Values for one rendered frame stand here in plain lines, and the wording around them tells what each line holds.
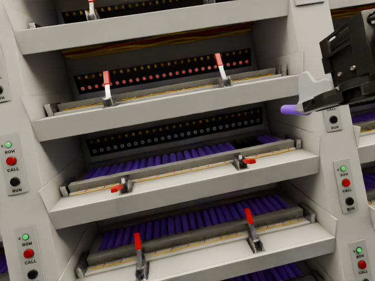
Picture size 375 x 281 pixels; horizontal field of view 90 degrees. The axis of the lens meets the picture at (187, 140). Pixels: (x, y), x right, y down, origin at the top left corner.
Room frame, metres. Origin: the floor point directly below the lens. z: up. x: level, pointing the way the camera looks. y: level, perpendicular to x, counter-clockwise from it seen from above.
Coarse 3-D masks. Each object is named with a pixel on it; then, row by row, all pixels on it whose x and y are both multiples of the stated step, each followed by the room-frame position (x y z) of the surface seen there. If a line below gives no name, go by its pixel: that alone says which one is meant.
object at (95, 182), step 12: (264, 144) 0.48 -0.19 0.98; (276, 144) 0.47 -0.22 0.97; (288, 144) 0.48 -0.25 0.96; (204, 156) 0.47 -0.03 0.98; (216, 156) 0.46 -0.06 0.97; (228, 156) 0.46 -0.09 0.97; (144, 168) 0.46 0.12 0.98; (156, 168) 0.45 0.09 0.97; (168, 168) 0.45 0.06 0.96; (180, 168) 0.46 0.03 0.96; (84, 180) 0.45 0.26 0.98; (96, 180) 0.44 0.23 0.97; (108, 180) 0.44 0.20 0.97; (120, 180) 0.45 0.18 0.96; (144, 180) 0.43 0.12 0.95; (84, 192) 0.42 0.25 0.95
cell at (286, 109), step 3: (285, 105) 0.37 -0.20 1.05; (288, 105) 0.36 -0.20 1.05; (291, 105) 0.35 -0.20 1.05; (294, 105) 0.34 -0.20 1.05; (282, 108) 0.37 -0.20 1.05; (285, 108) 0.36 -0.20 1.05; (288, 108) 0.35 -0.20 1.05; (291, 108) 0.34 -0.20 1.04; (294, 108) 0.33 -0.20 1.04; (282, 111) 0.37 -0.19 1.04; (285, 111) 0.36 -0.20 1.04; (288, 111) 0.35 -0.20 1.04; (291, 111) 0.34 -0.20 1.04; (294, 111) 0.33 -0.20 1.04; (291, 114) 0.35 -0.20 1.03; (294, 114) 0.34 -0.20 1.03; (297, 114) 0.33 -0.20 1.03; (300, 114) 0.32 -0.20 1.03; (303, 114) 0.32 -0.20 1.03; (306, 114) 0.32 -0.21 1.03; (309, 114) 0.32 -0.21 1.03
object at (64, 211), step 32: (256, 128) 0.60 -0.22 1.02; (288, 128) 0.52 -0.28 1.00; (96, 160) 0.56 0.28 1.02; (256, 160) 0.46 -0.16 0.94; (288, 160) 0.43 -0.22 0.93; (64, 192) 0.43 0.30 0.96; (96, 192) 0.43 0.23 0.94; (160, 192) 0.41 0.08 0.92; (192, 192) 0.42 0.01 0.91; (224, 192) 0.43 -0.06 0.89; (64, 224) 0.40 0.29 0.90
